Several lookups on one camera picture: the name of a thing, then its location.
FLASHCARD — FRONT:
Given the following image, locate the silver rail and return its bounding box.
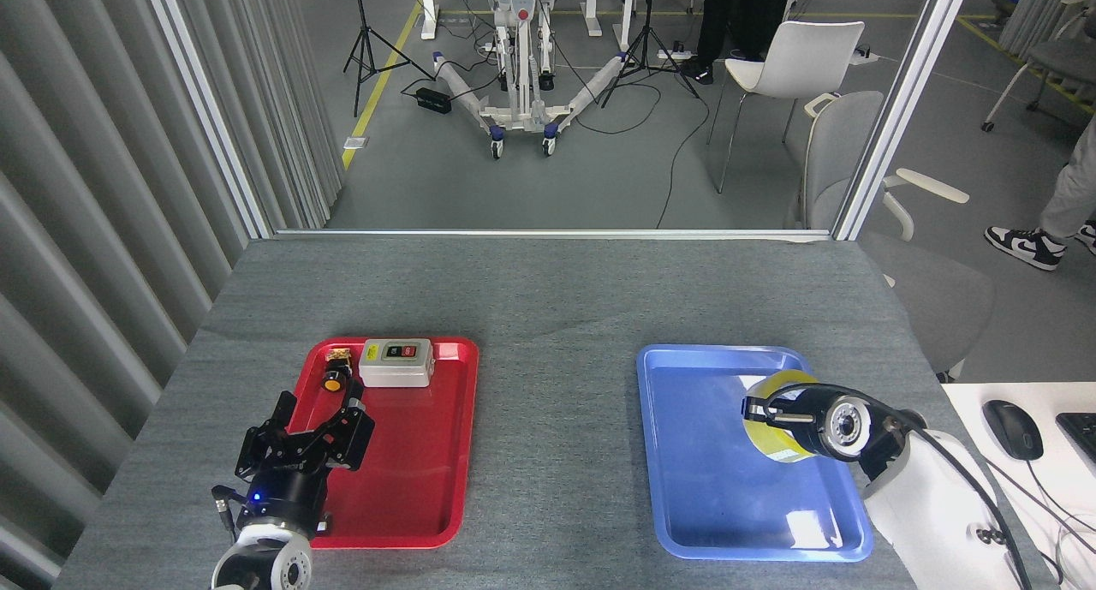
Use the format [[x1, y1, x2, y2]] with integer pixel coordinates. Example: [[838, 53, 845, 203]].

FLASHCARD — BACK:
[[274, 229, 836, 241]]

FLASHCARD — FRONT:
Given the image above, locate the person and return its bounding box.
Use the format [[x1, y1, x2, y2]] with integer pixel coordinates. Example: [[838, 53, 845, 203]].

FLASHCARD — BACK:
[[983, 117, 1096, 272], [682, 0, 746, 86]]

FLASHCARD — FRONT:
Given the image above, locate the black computer mouse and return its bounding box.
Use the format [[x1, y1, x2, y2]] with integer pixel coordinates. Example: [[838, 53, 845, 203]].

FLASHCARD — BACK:
[[982, 399, 1045, 462]]

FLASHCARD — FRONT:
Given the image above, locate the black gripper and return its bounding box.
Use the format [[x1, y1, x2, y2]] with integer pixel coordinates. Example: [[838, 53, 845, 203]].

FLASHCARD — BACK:
[[742, 384, 837, 461], [235, 377, 376, 535]]

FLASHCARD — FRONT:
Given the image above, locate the red plastic tray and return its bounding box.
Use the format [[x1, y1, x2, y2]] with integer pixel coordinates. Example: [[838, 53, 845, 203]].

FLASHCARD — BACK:
[[245, 337, 480, 550]]

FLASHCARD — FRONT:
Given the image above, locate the dark grey office chair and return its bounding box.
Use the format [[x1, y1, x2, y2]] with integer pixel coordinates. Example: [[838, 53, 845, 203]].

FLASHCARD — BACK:
[[980, 0, 1096, 134]]

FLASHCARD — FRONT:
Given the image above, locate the blue plastic tray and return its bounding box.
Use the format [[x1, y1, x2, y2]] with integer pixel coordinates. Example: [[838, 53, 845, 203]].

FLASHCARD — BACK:
[[636, 344, 874, 563]]

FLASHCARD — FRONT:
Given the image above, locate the silver post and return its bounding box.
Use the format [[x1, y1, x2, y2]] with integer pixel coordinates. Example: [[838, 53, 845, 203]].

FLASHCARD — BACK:
[[832, 0, 977, 241]]

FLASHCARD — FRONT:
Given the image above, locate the white two-button switch box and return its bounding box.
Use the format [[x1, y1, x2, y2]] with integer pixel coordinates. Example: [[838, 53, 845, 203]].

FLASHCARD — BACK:
[[357, 339, 436, 389]]

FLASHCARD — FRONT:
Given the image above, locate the black tripod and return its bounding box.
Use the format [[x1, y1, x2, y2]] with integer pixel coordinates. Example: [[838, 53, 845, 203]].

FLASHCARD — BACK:
[[599, 0, 701, 110], [342, 0, 433, 118]]

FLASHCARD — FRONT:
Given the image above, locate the white desk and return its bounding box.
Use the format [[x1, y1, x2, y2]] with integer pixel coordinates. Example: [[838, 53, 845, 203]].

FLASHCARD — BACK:
[[940, 382, 1096, 590]]

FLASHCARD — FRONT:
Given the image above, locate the black keyboard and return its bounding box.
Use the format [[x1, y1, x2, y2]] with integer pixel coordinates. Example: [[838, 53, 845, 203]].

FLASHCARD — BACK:
[[1055, 413, 1096, 475]]

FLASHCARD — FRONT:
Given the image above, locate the white plastic chair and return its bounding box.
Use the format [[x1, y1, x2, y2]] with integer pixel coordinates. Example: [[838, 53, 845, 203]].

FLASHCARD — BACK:
[[706, 21, 866, 194]]

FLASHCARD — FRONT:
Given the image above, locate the white wheeled stand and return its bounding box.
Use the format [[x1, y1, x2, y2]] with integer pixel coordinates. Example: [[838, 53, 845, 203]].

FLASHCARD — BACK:
[[431, 0, 630, 159]]

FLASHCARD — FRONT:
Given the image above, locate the yellow push button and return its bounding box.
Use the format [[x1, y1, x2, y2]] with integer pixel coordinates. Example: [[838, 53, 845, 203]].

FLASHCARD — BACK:
[[321, 345, 354, 394]]

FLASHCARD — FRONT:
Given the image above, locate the yellow tape roll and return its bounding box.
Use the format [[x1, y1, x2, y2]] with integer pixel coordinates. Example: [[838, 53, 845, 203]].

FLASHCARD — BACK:
[[742, 370, 827, 464]]

